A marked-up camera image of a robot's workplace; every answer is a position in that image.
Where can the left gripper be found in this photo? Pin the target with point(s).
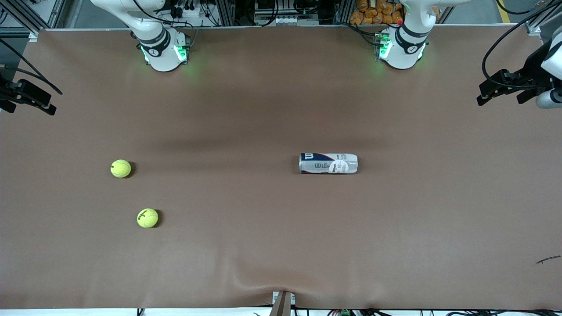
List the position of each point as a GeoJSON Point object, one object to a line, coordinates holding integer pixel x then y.
{"type": "Point", "coordinates": [531, 70]}

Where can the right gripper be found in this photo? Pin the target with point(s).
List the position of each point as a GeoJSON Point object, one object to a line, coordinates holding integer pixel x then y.
{"type": "Point", "coordinates": [5, 92]}

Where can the yellow tennis ball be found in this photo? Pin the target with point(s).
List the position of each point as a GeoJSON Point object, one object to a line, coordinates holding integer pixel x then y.
{"type": "Point", "coordinates": [147, 218]}
{"type": "Point", "coordinates": [120, 168]}

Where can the clear tennis ball can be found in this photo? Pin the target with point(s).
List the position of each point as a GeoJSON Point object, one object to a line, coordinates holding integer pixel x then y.
{"type": "Point", "coordinates": [328, 163]}

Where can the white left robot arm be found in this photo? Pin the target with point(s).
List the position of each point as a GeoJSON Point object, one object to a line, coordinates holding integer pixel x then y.
{"type": "Point", "coordinates": [401, 52]}

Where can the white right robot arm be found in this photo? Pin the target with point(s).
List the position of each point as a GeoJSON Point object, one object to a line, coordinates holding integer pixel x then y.
{"type": "Point", "coordinates": [160, 57]}

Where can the orange lumpy bundle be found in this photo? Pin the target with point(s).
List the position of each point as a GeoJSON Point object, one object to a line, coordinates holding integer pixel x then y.
{"type": "Point", "coordinates": [373, 11]}

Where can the white power strip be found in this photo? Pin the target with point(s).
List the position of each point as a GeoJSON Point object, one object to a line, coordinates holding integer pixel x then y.
{"type": "Point", "coordinates": [189, 12]}

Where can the white connector strip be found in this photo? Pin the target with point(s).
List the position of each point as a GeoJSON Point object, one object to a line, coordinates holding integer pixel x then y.
{"type": "Point", "coordinates": [285, 19]}

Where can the green terminal connector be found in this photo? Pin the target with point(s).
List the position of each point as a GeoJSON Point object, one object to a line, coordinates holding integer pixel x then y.
{"type": "Point", "coordinates": [344, 312]}

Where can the brown table mat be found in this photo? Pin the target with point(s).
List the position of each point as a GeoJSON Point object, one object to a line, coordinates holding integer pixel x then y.
{"type": "Point", "coordinates": [281, 245]}

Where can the white corner bracket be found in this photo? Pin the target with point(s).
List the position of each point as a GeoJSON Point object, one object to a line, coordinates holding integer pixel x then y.
{"type": "Point", "coordinates": [533, 29]}
{"type": "Point", "coordinates": [33, 36]}

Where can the grey aluminium frame strut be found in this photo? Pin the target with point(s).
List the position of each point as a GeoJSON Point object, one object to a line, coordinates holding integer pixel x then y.
{"type": "Point", "coordinates": [57, 11]}
{"type": "Point", "coordinates": [24, 17]}
{"type": "Point", "coordinates": [544, 15]}

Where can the grey aluminium frame post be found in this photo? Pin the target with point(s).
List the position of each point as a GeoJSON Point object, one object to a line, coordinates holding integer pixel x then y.
{"type": "Point", "coordinates": [229, 8]}
{"type": "Point", "coordinates": [343, 8]}

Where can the metal post bracket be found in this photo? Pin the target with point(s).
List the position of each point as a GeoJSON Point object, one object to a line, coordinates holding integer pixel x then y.
{"type": "Point", "coordinates": [282, 307]}

